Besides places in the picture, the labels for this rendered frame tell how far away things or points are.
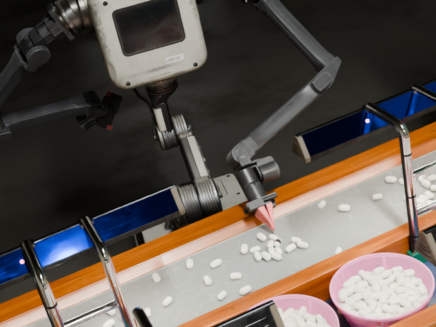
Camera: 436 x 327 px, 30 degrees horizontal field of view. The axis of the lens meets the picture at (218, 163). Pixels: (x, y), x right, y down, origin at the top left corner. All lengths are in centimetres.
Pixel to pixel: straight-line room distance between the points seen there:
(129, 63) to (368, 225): 89
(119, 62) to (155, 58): 11
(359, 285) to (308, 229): 31
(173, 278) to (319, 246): 43
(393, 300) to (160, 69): 105
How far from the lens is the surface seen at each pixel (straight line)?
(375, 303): 214
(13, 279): 202
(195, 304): 225
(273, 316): 161
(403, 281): 220
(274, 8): 268
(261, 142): 249
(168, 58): 261
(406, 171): 218
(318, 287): 223
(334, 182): 259
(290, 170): 419
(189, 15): 258
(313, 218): 248
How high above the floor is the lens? 213
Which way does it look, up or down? 29 degrees down
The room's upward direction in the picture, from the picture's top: 13 degrees counter-clockwise
